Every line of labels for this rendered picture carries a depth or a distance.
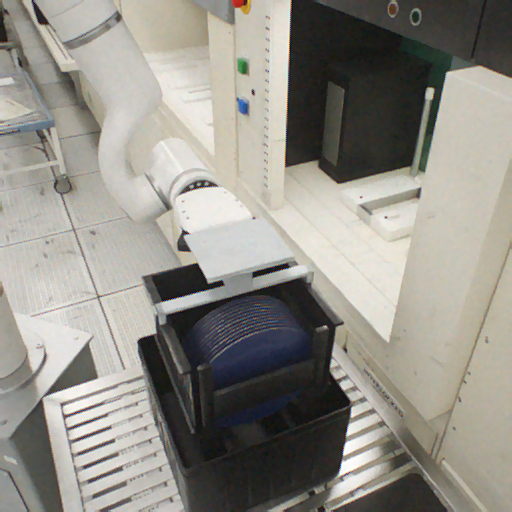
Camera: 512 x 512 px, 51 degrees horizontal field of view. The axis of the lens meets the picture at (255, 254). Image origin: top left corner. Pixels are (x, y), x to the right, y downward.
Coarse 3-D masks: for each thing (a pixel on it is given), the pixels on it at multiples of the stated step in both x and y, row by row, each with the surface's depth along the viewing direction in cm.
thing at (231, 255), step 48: (192, 240) 71; (240, 240) 71; (144, 288) 78; (192, 288) 85; (240, 288) 73; (288, 288) 85; (192, 384) 68; (240, 384) 72; (288, 384) 76; (192, 432) 74
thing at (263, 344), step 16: (256, 336) 71; (272, 336) 72; (288, 336) 74; (304, 336) 75; (224, 352) 70; (240, 352) 72; (256, 352) 73; (272, 352) 74; (288, 352) 76; (304, 352) 78; (224, 368) 72; (240, 368) 74; (256, 368) 75; (272, 368) 77; (224, 384) 74; (272, 400) 81; (288, 400) 83; (240, 416) 80; (256, 416) 82
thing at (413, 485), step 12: (396, 480) 79; (408, 480) 79; (420, 480) 79; (372, 492) 78; (384, 492) 78; (396, 492) 78; (408, 492) 78; (420, 492) 78; (432, 492) 78; (348, 504) 76; (360, 504) 76; (372, 504) 76; (384, 504) 76; (396, 504) 76; (408, 504) 76; (420, 504) 76; (432, 504) 76
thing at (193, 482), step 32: (160, 384) 101; (160, 416) 82; (320, 416) 95; (192, 448) 94; (224, 448) 94; (256, 448) 77; (288, 448) 80; (320, 448) 84; (192, 480) 74; (224, 480) 78; (256, 480) 82; (288, 480) 86
